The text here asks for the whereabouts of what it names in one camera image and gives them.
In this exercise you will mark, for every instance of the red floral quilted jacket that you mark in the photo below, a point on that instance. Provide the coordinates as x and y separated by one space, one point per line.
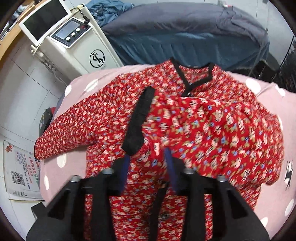
208 129

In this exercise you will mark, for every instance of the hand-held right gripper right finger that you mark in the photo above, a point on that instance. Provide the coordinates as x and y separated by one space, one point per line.
170 166

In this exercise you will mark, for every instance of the wooden shelf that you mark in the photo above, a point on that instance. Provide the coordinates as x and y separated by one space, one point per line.
7 46

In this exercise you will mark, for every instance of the pink polka dot bedsheet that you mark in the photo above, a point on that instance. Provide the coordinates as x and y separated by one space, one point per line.
272 208

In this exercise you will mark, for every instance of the teal bed cover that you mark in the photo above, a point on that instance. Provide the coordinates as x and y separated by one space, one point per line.
173 51

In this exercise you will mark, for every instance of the blue crumpled cloth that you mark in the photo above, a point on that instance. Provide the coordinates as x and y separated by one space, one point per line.
106 12

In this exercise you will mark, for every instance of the white machine with control panel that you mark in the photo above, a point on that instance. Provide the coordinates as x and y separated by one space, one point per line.
76 53

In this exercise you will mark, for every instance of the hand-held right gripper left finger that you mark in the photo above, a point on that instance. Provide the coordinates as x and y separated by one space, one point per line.
124 171

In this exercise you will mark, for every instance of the white framed monitor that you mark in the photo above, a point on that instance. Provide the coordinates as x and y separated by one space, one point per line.
44 19

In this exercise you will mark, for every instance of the printed floor poster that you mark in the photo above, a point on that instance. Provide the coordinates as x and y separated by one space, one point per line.
20 169

